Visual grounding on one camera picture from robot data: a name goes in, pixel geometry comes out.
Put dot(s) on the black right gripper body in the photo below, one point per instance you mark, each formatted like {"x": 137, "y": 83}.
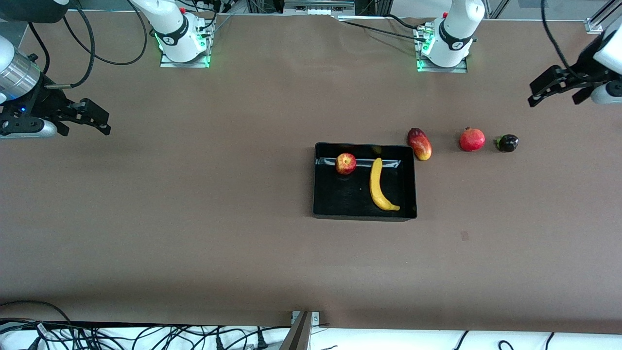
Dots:
{"x": 45, "y": 102}

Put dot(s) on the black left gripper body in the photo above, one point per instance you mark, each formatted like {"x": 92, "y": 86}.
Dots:
{"x": 585, "y": 73}

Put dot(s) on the yellow banana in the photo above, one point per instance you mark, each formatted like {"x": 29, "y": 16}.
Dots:
{"x": 375, "y": 187}

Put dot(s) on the red yellow apple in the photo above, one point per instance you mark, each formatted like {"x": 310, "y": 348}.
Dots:
{"x": 345, "y": 164}

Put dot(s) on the black rectangular plastic box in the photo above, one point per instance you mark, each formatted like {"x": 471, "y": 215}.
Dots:
{"x": 350, "y": 197}

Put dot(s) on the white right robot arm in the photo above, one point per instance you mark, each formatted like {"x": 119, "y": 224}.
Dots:
{"x": 172, "y": 29}

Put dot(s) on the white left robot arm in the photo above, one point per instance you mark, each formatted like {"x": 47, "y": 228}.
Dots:
{"x": 454, "y": 34}

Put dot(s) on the dark purple mangosteen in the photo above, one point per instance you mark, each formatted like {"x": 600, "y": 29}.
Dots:
{"x": 508, "y": 143}

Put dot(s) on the red pomegranate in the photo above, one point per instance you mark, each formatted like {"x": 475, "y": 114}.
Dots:
{"x": 472, "y": 140}

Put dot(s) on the red yellow mango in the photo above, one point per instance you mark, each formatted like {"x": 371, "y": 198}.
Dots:
{"x": 420, "y": 145}

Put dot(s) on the aluminium beam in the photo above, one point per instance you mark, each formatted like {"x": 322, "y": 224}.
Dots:
{"x": 299, "y": 335}

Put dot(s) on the silver mounting plate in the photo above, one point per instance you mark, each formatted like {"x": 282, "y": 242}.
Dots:
{"x": 316, "y": 318}

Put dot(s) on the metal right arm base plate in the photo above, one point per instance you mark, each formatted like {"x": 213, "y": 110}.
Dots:
{"x": 167, "y": 62}

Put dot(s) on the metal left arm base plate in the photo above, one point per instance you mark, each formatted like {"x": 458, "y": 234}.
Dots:
{"x": 460, "y": 69}

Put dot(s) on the silver aluminium rail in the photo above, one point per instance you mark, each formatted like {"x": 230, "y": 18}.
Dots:
{"x": 318, "y": 9}

